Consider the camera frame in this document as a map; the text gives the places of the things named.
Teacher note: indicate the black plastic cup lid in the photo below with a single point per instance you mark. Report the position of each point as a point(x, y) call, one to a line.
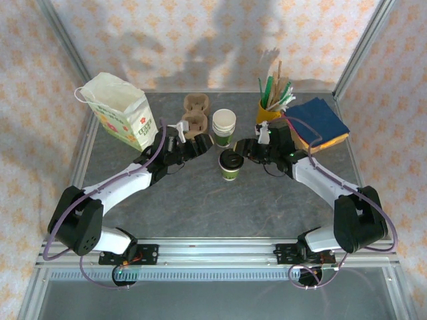
point(230, 159)

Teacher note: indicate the green paper coffee cup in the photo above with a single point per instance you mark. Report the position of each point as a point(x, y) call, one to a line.
point(230, 173)

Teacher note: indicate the white floral paper bag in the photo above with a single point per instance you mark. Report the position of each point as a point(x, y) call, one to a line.
point(133, 113)

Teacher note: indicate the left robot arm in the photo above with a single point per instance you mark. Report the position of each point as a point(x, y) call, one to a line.
point(116, 186)

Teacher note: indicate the stack of paper cups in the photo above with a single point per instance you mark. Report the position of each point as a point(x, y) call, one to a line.
point(224, 120)

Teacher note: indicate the stack of pulp cup carriers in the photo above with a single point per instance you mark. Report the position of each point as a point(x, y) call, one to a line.
point(197, 103)

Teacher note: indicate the white wrapped straw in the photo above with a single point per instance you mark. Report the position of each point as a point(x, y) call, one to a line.
point(287, 101)
point(283, 93)

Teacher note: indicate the stack of coloured napkins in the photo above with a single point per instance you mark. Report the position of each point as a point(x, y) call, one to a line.
point(320, 120)

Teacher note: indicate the thin green wrapped straw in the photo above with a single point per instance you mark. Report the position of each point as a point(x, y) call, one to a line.
point(261, 90)

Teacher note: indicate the wide green wrapped straw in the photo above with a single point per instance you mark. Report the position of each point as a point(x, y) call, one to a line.
point(268, 91)

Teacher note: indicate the wooden stirrer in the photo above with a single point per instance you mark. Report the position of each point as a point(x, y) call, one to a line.
point(282, 90)
point(277, 75)

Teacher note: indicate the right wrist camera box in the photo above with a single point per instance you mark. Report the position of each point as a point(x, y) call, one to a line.
point(263, 133)

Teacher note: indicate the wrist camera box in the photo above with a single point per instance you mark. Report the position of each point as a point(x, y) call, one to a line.
point(263, 133)
point(181, 128)

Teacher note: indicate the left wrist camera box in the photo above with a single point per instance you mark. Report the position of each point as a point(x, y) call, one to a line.
point(181, 128)

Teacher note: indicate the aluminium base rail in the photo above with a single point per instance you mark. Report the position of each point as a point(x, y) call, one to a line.
point(213, 253)

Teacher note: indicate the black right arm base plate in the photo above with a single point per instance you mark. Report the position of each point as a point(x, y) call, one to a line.
point(283, 255)

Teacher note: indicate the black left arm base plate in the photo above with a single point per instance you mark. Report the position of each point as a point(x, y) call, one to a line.
point(150, 255)

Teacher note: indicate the aluminium frame post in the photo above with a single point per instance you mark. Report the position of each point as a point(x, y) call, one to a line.
point(69, 50)
point(362, 50)

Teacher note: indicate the aluminium frame leg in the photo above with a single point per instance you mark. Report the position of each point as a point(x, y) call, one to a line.
point(33, 296)
point(397, 296)

